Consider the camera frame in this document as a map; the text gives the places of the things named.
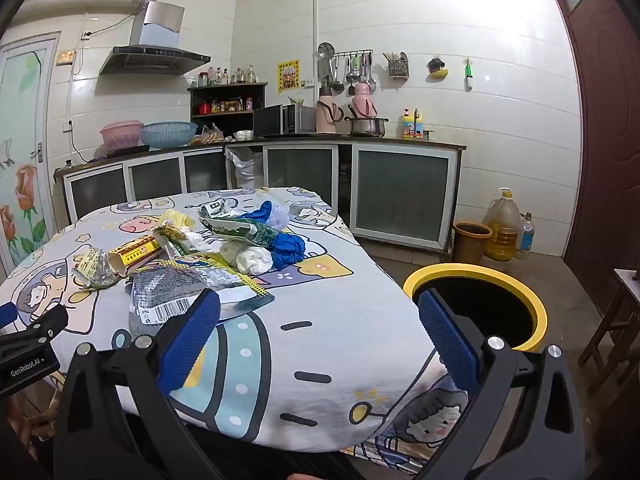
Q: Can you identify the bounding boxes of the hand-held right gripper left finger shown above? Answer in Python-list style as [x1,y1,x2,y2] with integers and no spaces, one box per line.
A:
[54,287,223,480]

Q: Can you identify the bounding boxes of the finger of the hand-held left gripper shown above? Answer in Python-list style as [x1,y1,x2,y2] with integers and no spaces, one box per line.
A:
[0,303,69,347]

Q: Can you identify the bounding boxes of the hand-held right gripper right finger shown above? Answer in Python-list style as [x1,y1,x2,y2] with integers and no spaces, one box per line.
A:
[417,288,587,480]

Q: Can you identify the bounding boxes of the silver snack wrapper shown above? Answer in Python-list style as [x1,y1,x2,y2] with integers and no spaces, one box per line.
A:
[127,265,223,338]

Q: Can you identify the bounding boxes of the yellow edged snack packet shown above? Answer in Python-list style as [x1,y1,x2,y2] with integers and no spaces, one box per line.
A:
[167,254,276,322]

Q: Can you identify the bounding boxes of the black bin with yellow rim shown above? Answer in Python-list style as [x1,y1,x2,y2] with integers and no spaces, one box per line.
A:
[402,262,548,361]

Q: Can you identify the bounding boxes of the silver yellow wrapper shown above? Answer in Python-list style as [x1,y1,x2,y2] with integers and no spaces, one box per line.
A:
[70,246,127,289]

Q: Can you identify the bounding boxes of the green yellow food wrapper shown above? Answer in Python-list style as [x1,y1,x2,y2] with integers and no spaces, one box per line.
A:
[152,225,207,262]

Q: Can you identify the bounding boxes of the white tissue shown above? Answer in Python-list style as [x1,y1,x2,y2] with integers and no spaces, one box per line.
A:
[220,241,275,277]
[180,227,222,254]

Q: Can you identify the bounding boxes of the yellow and red carton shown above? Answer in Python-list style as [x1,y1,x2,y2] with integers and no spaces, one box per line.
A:
[109,239,167,277]

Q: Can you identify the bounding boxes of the green and white milk pouch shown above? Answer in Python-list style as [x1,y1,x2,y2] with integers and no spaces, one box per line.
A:
[199,215,281,252]

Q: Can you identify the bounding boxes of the blue plastic bag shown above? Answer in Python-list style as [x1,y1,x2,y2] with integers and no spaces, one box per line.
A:
[239,200,292,232]
[269,231,307,272]

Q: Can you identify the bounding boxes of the small green white wrapper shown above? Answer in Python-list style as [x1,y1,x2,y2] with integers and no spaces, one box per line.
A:
[197,198,242,221]

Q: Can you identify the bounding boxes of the brown plastic bucket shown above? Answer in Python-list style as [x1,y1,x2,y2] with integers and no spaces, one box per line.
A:
[452,220,494,266]

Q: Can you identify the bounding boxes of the cartoon printed tablecloth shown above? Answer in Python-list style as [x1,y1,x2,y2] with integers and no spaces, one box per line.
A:
[0,186,468,476]

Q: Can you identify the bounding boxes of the large cooking oil jug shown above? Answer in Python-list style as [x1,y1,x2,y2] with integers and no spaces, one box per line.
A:
[482,187,522,262]

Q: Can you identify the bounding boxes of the clear water bottle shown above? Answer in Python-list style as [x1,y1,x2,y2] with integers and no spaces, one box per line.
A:
[517,211,535,260]

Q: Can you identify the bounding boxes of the kitchen counter cabinet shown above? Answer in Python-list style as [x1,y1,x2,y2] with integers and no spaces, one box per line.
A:
[53,136,467,254]

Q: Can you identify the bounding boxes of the white woven sack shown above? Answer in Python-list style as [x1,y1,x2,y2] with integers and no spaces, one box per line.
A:
[225,147,265,190]

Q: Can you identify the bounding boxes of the wooden stool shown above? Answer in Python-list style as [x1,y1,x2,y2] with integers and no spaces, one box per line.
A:
[579,267,640,397]

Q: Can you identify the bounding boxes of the flower printed glass door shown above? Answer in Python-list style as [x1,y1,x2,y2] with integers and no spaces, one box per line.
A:
[0,32,62,282]

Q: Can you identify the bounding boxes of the black flat cooktop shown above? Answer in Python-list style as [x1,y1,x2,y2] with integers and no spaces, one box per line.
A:
[102,144,151,157]

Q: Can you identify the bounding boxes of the clear bag of food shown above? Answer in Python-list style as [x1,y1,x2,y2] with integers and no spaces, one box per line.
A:
[192,123,225,146]

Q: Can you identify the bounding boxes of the blue plastic basket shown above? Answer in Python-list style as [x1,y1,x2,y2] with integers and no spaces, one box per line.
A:
[140,120,199,149]

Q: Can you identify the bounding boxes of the pink plastic basin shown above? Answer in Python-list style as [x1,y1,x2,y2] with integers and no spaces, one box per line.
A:
[99,120,145,152]

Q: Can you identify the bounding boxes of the yellow dish soap bottle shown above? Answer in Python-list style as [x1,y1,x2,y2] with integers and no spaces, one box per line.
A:
[402,109,426,140]

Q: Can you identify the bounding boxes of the steel cooking pot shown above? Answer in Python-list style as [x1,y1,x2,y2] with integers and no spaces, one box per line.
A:
[344,115,390,139]

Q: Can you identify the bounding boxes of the grey microwave oven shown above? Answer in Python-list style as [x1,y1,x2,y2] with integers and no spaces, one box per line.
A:
[252,103,317,137]

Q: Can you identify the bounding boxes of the row of seasoning jars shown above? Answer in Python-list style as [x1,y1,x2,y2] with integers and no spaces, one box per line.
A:
[198,95,255,115]

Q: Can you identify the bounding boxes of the black wooden shelf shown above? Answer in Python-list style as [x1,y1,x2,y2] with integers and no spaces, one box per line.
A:
[187,82,269,139]

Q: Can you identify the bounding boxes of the bright pink thermos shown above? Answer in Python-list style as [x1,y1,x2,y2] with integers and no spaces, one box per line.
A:
[349,82,375,120]

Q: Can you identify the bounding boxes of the pale pink thermos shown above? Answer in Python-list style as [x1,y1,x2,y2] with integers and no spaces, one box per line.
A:
[314,84,344,135]

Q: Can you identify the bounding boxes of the brown door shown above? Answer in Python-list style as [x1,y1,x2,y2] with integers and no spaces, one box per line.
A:
[544,0,640,322]

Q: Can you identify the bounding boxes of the row of condiment bottles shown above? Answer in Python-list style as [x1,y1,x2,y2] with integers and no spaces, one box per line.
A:
[191,64,261,87]

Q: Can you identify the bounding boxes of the metal chopstick holder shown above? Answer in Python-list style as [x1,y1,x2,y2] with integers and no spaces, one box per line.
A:
[382,51,410,80]

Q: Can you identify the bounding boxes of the steel range hood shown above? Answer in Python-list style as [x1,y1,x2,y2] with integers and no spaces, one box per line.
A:
[99,1,212,77]

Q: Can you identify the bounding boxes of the row of hanging kitchen utensils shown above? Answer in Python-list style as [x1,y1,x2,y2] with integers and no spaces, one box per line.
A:
[316,42,375,96]

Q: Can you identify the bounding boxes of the black power cable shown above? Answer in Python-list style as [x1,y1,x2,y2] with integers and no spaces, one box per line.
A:
[67,127,101,165]

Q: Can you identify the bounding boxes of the yellow wall poster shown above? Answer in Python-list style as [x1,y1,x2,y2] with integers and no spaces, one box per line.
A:
[277,58,301,94]

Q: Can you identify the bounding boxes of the exhaust duct pipe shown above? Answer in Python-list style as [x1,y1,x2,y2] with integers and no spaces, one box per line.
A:
[19,0,152,20]

